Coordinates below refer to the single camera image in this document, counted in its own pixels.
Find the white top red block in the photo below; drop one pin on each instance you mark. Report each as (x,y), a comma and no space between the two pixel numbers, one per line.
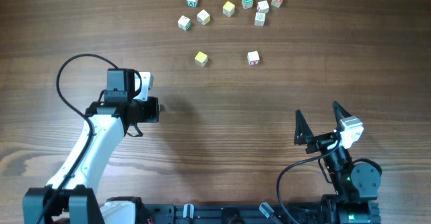
(263,6)

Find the plain drawing wooden block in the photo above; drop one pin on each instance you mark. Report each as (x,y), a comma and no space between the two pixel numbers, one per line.
(260,19)

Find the yellow side wooden block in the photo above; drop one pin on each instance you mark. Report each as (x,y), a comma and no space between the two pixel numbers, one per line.
(203,17)

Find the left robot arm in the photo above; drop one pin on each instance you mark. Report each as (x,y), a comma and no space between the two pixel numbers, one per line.
(124,103)

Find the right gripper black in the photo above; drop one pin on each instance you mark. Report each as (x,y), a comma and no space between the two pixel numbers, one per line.
(320,140)

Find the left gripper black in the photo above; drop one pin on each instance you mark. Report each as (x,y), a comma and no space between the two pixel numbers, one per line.
(153,109)

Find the left plain wooden block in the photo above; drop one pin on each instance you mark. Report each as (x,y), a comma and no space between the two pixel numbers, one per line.
(184,23)

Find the green letter N block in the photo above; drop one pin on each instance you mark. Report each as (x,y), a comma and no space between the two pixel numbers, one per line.
(247,4)

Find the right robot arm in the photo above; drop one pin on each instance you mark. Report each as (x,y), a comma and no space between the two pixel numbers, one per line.
(355,182)

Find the red letter Y block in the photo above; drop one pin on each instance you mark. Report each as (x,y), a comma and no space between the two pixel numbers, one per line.
(253,58)

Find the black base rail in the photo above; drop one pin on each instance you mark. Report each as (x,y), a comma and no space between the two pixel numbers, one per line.
(235,213)

